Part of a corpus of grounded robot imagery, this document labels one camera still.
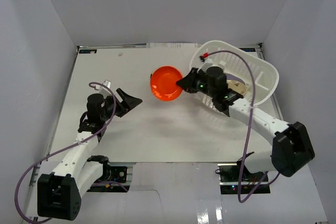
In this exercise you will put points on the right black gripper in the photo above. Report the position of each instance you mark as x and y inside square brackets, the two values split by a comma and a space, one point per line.
[188, 83]

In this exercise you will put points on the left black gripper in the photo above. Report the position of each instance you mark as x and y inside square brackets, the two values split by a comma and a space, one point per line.
[119, 105]

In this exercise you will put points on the orange round plate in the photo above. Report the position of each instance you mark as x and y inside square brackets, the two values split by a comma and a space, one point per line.
[163, 83]

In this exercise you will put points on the gold rimmed round plate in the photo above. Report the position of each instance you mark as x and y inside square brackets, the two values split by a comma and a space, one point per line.
[237, 86]

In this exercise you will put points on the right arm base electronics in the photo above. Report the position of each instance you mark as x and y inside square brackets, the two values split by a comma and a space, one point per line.
[228, 180]

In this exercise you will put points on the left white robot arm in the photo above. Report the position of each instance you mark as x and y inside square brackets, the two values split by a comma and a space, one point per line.
[59, 193]

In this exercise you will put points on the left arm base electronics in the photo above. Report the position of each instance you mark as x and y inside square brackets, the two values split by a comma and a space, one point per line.
[118, 182]

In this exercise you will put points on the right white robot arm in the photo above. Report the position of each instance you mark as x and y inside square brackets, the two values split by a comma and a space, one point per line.
[291, 146]

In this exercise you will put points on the white plastic slotted bin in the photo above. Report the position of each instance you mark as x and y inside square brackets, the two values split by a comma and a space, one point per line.
[242, 64]

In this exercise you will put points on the white paper sheets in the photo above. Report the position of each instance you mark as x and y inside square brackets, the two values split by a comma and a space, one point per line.
[171, 45]

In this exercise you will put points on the dark label sticker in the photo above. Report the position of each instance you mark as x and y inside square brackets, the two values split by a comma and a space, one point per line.
[87, 51]

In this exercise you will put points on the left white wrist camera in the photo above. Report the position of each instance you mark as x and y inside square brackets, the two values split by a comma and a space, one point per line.
[103, 88]

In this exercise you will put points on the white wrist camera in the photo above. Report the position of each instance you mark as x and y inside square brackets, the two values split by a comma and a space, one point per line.
[206, 62]
[103, 88]

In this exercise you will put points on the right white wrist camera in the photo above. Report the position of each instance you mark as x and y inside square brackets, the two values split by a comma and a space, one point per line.
[206, 62]

